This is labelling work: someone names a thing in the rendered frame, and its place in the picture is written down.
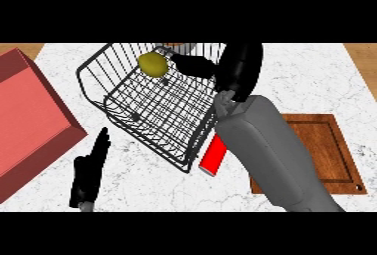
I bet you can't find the brown wooden cutting board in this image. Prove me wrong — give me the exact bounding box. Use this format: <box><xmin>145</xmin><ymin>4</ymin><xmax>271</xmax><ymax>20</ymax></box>
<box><xmin>249</xmin><ymin>113</ymin><xmax>368</xmax><ymax>196</ymax></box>

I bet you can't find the red can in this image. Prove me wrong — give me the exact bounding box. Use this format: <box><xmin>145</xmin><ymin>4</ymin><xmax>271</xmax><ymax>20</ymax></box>
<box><xmin>197</xmin><ymin>132</ymin><xmax>229</xmax><ymax>177</ymax></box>

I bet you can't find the red box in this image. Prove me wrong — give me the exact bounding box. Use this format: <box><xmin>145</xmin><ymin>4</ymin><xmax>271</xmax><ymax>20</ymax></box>
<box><xmin>0</xmin><ymin>47</ymin><xmax>90</xmax><ymax>204</ymax></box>

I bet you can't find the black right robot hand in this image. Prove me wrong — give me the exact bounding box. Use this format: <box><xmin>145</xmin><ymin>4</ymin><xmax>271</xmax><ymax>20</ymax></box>
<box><xmin>170</xmin><ymin>43</ymin><xmax>265</xmax><ymax>103</ymax></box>

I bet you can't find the black wire tiered basket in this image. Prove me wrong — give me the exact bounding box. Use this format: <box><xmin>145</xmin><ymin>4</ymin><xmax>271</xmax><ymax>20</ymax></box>
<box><xmin>76</xmin><ymin>43</ymin><xmax>229</xmax><ymax>175</ymax></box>

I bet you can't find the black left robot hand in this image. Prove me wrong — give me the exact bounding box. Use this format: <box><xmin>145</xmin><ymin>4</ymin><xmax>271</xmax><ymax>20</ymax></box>
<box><xmin>68</xmin><ymin>126</ymin><xmax>113</xmax><ymax>209</ymax></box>

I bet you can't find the yellow lemon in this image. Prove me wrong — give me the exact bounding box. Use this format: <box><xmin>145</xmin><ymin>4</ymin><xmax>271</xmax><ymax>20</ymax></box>
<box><xmin>138</xmin><ymin>51</ymin><xmax>170</xmax><ymax>79</ymax></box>

